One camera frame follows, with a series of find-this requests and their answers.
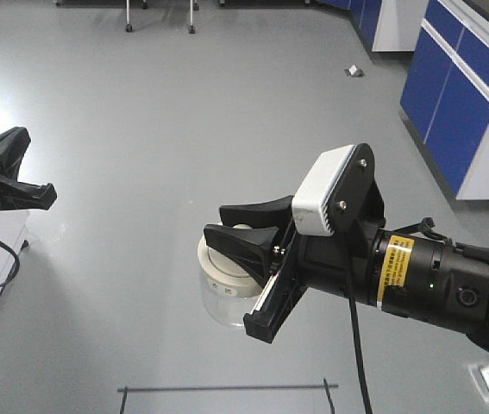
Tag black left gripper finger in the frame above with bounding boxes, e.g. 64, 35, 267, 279
0, 127, 31, 179
0, 179, 57, 210

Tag blue lab cabinet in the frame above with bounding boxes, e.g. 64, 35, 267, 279
335, 1, 489, 200

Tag glass jar with white lid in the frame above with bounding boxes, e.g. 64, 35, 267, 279
197, 235, 263, 329

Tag white floor socket box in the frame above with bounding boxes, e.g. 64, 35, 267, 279
344, 65, 364, 78

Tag black right camera cable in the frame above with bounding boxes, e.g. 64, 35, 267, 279
342, 232, 374, 414

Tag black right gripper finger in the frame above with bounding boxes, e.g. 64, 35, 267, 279
204, 224, 279, 276
218, 196, 294, 235

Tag rolling cart legs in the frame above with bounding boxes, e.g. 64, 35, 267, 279
50, 1, 315, 34

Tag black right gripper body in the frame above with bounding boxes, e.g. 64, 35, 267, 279
244, 183, 386, 343

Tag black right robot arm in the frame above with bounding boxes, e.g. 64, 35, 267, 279
204, 183, 489, 352

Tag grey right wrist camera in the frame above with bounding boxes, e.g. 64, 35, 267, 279
292, 143, 375, 237

